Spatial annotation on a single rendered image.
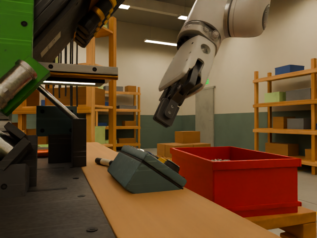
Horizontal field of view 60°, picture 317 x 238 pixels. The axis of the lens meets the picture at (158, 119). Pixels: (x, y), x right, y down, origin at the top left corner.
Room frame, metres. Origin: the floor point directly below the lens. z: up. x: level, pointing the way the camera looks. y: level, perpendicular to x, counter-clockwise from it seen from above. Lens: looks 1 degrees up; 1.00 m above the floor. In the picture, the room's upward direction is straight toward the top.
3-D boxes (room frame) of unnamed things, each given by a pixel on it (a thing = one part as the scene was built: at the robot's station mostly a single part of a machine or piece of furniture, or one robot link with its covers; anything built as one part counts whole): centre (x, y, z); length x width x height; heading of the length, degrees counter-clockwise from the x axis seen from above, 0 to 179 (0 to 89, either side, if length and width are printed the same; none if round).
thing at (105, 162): (0.61, 0.10, 0.91); 0.13 x 0.02 x 0.02; 41
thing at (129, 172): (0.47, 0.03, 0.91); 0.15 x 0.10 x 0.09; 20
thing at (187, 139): (7.00, -0.64, 0.37); 1.20 x 0.80 x 0.74; 123
